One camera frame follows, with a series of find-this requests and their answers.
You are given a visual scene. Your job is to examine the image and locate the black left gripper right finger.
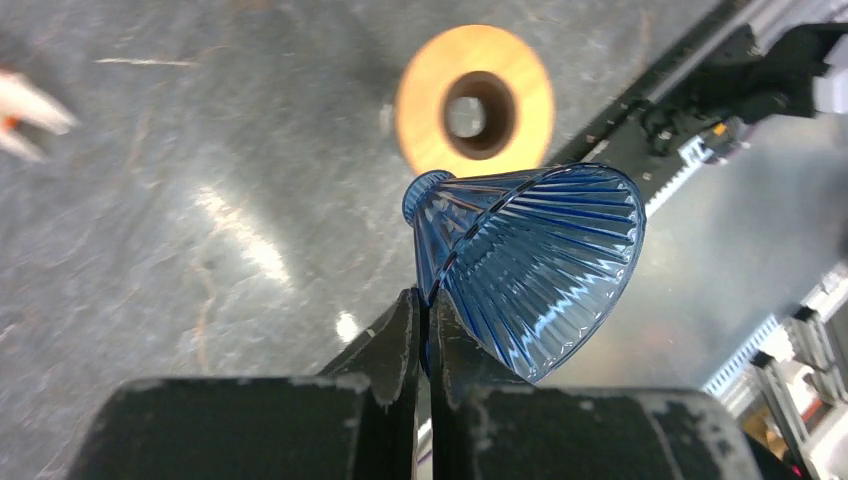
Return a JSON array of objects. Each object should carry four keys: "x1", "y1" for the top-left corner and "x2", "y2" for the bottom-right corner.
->
[{"x1": 429, "y1": 292, "x2": 761, "y2": 479}]

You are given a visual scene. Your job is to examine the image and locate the cream paper coffee filters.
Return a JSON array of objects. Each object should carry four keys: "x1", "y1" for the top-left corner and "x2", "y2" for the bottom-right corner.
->
[{"x1": 1, "y1": 69, "x2": 79, "y2": 163}]

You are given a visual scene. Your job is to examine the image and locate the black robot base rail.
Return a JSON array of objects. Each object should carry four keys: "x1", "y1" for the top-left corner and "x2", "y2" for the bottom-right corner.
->
[{"x1": 550, "y1": 1, "x2": 847, "y2": 211}]

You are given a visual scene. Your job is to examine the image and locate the blue plastic coffee dripper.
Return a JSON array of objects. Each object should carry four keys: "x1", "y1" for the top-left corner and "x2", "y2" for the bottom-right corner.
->
[{"x1": 402, "y1": 163, "x2": 647, "y2": 383}]

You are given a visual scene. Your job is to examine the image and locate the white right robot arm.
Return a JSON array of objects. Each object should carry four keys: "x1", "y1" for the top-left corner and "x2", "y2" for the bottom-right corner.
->
[{"x1": 737, "y1": 23, "x2": 847, "y2": 124}]

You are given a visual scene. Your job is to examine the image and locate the wooden ring dripper stand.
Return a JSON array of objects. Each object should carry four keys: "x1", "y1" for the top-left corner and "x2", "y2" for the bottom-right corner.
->
[{"x1": 394, "y1": 24, "x2": 556, "y2": 177}]

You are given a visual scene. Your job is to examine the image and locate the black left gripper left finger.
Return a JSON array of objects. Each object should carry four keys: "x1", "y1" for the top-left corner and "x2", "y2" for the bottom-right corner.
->
[{"x1": 68, "y1": 288, "x2": 422, "y2": 479}]

